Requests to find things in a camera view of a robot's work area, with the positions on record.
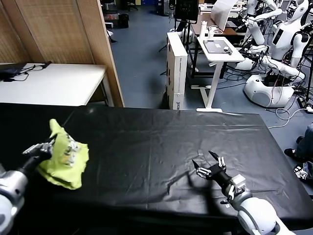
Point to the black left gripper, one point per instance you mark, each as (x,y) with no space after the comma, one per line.
(36,159)

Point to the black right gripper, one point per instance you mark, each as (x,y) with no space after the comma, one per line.
(218,175)

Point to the yellow-green T-shirt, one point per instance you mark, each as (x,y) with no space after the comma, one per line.
(66,166)

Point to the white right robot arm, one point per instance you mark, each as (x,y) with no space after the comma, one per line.
(254,213)

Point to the white humanoid robot raised arm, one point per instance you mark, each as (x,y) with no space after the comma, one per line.
(255,31)

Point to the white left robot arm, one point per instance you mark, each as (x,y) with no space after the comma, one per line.
(12,186)

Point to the small black table cover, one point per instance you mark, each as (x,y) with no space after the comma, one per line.
(19,122)

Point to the large black table cover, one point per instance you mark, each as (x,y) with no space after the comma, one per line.
(159,137)

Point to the white rectangular table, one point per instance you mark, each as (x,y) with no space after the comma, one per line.
(61,83)

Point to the black white striped shoe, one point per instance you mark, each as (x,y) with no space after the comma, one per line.
(290,152)

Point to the black bag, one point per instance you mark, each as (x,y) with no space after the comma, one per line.
(11,71)

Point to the black white patterned shoe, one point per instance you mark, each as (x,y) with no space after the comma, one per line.
(301,171)

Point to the plain black shoe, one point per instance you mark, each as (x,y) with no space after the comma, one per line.
(299,140)

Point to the blue jeans leg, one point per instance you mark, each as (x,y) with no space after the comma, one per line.
(306,142)

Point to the tall white cardboard box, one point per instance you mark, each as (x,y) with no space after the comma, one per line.
(177,73)

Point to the small white standing desk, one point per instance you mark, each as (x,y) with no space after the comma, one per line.
(220,56)

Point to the black power strip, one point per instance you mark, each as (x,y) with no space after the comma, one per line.
(302,101)

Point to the wooden partition screen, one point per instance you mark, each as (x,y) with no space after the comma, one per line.
(61,31)

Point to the small black device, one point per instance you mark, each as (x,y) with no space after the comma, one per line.
(228,50)

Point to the white cup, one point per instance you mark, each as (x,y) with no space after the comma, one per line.
(210,35)

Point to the white water bottle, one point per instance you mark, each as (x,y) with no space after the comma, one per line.
(202,30)

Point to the brown wooden desk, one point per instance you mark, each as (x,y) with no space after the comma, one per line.
(230,30)

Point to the white humanoid robot with base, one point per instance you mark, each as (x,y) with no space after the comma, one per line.
(281,41)

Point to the black trash bin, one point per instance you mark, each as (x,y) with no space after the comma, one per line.
(124,21)

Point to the white curved panel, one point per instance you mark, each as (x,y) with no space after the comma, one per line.
(221,14)

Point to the black monitor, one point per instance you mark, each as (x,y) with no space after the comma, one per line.
(187,9)

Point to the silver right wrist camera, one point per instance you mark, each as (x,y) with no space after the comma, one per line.
(237,186)

